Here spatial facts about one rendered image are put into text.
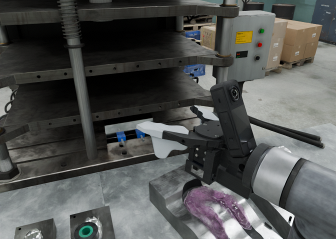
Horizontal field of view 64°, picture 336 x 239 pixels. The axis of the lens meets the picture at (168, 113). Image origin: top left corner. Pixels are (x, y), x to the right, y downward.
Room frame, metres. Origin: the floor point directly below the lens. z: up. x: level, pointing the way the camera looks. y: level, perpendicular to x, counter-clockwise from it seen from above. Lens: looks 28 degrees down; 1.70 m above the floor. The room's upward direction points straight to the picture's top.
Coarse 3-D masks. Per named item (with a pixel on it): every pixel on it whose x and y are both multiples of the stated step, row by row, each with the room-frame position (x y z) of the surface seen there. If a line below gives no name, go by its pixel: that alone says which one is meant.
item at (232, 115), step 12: (216, 84) 0.37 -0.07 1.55; (228, 84) 0.36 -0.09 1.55; (216, 96) 0.36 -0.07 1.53; (228, 96) 0.35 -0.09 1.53; (240, 96) 0.36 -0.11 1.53; (216, 108) 0.35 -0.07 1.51; (228, 108) 0.34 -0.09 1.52; (240, 108) 0.36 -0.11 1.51; (228, 120) 0.34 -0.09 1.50; (240, 120) 0.34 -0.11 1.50; (228, 132) 0.33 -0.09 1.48; (240, 132) 0.33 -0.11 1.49; (252, 132) 0.35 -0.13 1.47; (228, 144) 0.33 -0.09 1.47; (240, 144) 0.32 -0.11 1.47; (252, 144) 0.34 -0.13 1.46; (240, 156) 0.32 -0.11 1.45
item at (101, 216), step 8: (96, 208) 0.74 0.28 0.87; (104, 208) 0.74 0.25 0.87; (72, 216) 0.70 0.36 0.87; (80, 216) 0.70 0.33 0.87; (88, 216) 0.70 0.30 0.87; (96, 216) 0.70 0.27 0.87; (104, 216) 0.70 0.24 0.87; (72, 224) 0.67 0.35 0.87; (96, 224) 0.68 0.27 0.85; (104, 224) 0.67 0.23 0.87; (112, 224) 0.67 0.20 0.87; (72, 232) 0.63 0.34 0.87; (104, 232) 0.63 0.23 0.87; (112, 232) 0.63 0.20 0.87
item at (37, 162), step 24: (168, 120) 1.58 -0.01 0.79; (192, 120) 1.58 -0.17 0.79; (24, 144) 1.30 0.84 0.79; (48, 144) 1.30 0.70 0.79; (72, 144) 1.30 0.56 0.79; (96, 144) 1.30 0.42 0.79; (24, 168) 1.08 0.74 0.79; (48, 168) 1.08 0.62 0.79; (72, 168) 1.08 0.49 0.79; (96, 168) 1.11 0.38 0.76; (0, 192) 0.96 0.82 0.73
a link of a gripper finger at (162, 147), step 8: (144, 128) 0.38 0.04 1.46; (152, 128) 0.37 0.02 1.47; (160, 128) 0.36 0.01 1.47; (168, 128) 0.37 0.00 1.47; (176, 128) 0.37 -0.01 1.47; (184, 128) 0.37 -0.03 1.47; (152, 136) 0.37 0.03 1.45; (160, 136) 0.36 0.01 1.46; (152, 144) 0.37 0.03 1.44; (160, 144) 0.37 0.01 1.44; (168, 144) 0.36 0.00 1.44; (176, 144) 0.36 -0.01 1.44; (160, 152) 0.36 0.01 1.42; (168, 152) 0.36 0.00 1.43
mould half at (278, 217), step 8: (256, 200) 0.82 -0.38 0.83; (264, 200) 0.78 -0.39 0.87; (264, 208) 0.77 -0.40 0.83; (272, 208) 0.74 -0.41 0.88; (280, 208) 0.72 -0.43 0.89; (272, 216) 0.73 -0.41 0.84; (280, 216) 0.69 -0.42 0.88; (288, 216) 0.69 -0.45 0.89; (272, 224) 0.72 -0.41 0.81; (280, 224) 0.69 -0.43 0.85; (288, 224) 0.66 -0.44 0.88; (280, 232) 0.68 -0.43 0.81; (288, 232) 0.65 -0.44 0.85
